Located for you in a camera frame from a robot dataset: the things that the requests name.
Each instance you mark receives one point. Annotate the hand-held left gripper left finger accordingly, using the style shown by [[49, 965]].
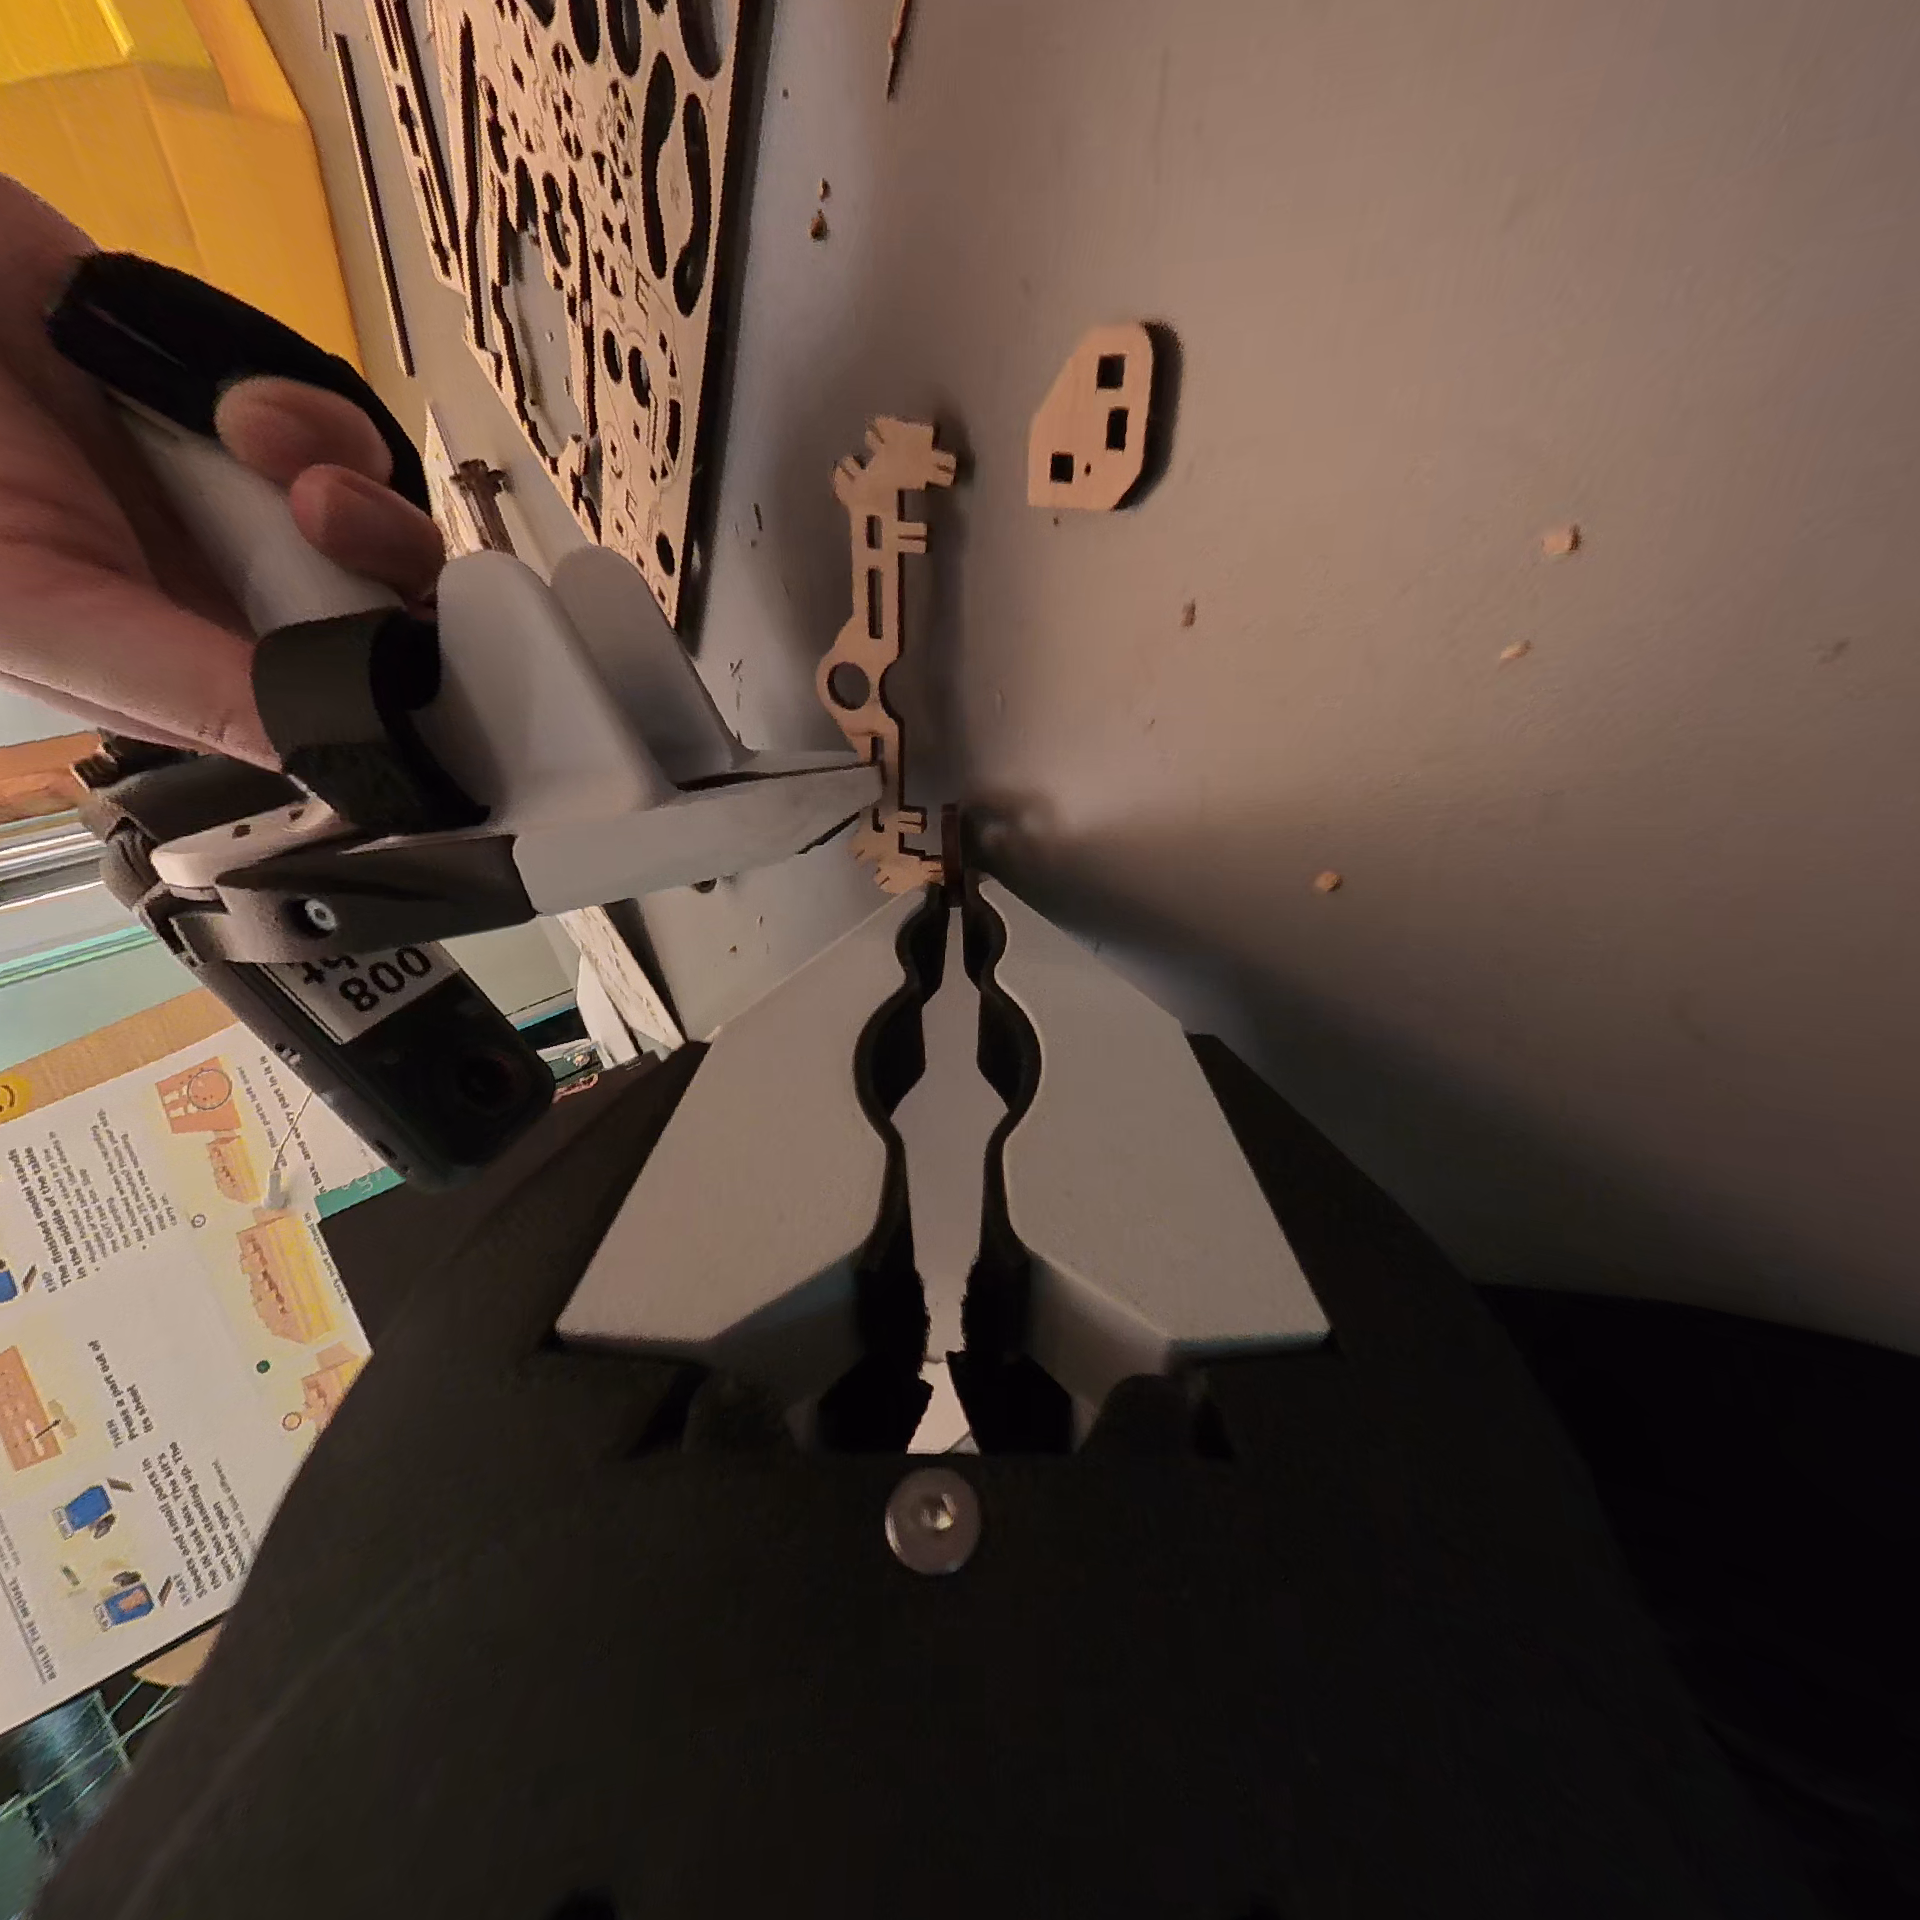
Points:
[[721, 1171]]

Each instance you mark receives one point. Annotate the small wooden gear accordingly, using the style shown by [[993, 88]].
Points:
[[953, 849]]

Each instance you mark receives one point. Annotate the long notched wooden part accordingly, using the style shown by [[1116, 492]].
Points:
[[873, 614]]

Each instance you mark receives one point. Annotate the wooden plate with square holes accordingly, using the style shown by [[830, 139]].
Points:
[[1076, 404]]

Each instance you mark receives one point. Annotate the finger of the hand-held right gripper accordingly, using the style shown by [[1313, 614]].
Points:
[[539, 705], [644, 644]]

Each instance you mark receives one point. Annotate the small wooden model assembly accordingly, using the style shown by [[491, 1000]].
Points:
[[483, 504]]

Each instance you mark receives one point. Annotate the cardboard sheet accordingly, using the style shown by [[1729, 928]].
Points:
[[182, 1657]]

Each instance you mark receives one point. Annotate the illustrated instruction booklet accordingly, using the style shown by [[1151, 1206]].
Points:
[[150, 1348]]

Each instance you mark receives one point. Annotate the laser-cut plywood sheet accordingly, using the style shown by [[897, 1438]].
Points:
[[690, 524]]

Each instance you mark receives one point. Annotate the person's right hand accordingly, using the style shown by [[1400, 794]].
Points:
[[89, 570]]

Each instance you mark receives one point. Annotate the yellow plastic bin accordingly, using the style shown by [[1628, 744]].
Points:
[[194, 149]]

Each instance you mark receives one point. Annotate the green cutting mat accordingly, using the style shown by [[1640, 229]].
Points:
[[75, 1769]]

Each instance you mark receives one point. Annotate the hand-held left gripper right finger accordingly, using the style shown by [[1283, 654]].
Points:
[[1155, 1185]]

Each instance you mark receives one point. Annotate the scattered wood chips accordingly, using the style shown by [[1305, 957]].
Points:
[[1559, 540]]

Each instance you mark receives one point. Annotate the thin wood splinter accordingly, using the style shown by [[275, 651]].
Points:
[[897, 44]]

